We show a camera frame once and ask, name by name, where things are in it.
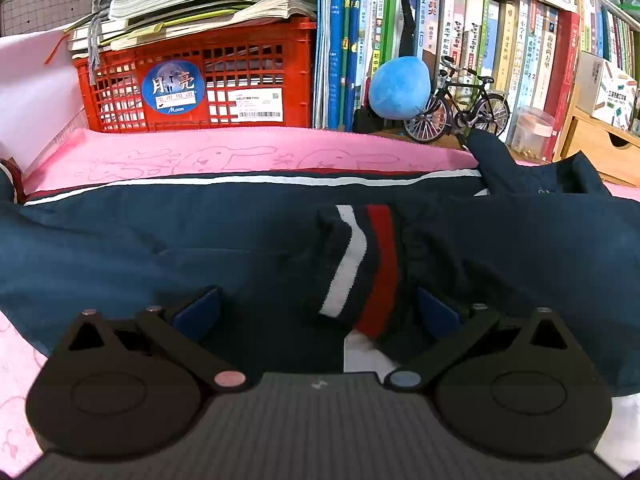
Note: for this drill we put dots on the navy white striped jacket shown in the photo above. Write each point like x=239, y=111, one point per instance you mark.
x=150, y=240

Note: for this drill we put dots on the large red plastic crate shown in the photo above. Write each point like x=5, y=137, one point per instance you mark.
x=225, y=60

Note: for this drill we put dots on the dark red board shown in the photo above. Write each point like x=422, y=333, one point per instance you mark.
x=11, y=180

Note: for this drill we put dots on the row of colourful paperback books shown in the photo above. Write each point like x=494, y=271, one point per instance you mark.
x=500, y=50

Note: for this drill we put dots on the clear plastic jar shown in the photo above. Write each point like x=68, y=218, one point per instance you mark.
x=532, y=132

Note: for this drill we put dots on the grey grid mat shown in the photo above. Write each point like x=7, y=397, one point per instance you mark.
x=40, y=12

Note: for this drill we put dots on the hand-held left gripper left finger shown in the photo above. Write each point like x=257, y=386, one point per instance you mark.
x=197, y=310

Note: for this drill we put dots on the black miniature bicycle model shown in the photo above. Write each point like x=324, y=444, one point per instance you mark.
x=425, y=120

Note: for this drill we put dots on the wooden drawer organizer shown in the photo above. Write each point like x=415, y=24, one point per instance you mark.
x=595, y=155

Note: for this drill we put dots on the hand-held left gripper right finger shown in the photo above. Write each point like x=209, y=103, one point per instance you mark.
x=437, y=312

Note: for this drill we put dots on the row of tall blue books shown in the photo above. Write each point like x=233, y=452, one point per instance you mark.
x=350, y=35

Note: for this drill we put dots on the row of green spine books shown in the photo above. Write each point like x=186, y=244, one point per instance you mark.
x=605, y=30

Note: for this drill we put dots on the pink bunny print blanket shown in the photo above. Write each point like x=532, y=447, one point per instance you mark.
x=200, y=152

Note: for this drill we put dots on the round blue plush ball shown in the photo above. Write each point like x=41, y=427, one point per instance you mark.
x=400, y=87

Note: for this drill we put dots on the white box with colourful print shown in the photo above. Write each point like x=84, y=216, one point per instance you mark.
x=612, y=95

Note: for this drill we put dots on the white paper sheet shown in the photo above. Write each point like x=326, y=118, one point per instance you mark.
x=35, y=95

